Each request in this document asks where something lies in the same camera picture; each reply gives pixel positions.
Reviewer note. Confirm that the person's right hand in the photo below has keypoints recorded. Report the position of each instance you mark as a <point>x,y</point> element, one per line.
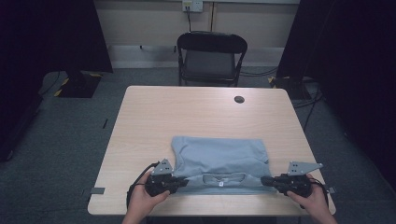
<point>314,202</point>

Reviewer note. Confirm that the black folding chair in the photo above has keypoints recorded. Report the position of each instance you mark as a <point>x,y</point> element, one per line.
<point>211,42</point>

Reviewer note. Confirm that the grey tape marker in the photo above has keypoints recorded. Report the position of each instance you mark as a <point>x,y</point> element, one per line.
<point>330,189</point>
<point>97,190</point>

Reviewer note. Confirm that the black curtain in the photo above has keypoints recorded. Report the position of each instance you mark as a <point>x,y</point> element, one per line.
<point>358,46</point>
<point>46,37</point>

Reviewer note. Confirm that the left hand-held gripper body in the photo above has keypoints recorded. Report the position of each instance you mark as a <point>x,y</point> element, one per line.
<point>160,183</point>

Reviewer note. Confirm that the white wall power outlet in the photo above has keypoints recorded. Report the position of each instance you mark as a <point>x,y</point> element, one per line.
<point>193,5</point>

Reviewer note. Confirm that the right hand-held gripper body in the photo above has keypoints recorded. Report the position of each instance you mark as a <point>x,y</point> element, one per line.
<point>297,185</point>

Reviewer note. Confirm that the grey-blue printed T-shirt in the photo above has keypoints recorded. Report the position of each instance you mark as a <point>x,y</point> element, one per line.
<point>218,155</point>

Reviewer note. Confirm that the black striped stand base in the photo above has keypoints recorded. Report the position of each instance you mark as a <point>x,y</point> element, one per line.
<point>77,85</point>
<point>289,87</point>

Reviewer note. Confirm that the person's left hand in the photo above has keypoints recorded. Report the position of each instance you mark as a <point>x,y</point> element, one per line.
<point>141,202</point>

